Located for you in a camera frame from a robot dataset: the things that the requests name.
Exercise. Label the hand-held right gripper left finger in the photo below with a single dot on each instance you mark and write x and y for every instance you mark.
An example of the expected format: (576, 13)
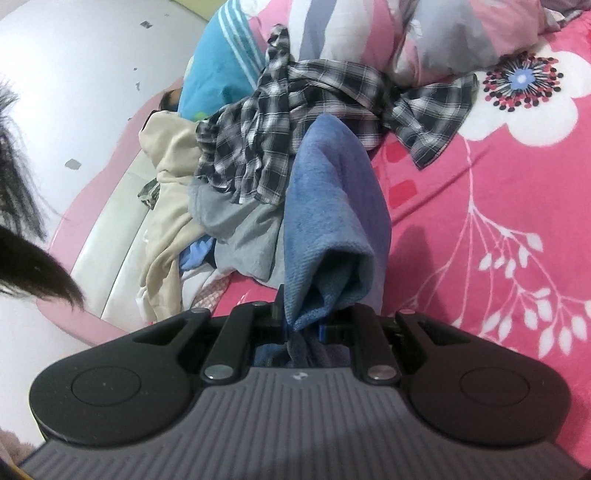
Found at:
(278, 307)

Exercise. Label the beige garment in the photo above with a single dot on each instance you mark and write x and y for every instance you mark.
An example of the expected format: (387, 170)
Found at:
(171, 207)

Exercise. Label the pink floral bed sheet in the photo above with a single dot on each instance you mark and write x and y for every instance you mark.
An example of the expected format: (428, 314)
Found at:
(508, 207)

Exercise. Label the white and pink headboard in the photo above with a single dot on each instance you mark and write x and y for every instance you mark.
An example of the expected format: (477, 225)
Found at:
(106, 258)

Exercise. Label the black white plaid shirt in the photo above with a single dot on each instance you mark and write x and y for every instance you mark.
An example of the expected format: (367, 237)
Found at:
(323, 92)

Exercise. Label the blue jeans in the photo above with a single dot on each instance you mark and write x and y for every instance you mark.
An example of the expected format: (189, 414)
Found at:
(332, 207)

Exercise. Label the white cloth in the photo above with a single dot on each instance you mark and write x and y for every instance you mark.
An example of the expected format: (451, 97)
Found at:
(196, 286)

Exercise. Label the person's dark hair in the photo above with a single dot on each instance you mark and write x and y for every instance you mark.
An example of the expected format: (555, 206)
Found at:
(27, 263)

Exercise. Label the pink patterned quilt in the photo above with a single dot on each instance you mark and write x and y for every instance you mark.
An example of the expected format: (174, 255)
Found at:
(438, 37)

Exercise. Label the grey sweatshirt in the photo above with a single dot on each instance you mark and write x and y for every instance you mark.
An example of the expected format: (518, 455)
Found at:
(244, 235)

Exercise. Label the light blue cloth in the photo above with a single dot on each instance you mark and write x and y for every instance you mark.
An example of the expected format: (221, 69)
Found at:
(196, 251)

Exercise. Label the beige checkered cloth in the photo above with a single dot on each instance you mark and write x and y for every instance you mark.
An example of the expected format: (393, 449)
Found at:
(212, 295)

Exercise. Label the grey patterned cloth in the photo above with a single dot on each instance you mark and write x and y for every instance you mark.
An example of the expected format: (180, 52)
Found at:
(150, 194)

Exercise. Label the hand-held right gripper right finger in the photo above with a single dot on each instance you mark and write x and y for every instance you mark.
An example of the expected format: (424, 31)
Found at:
(328, 330)

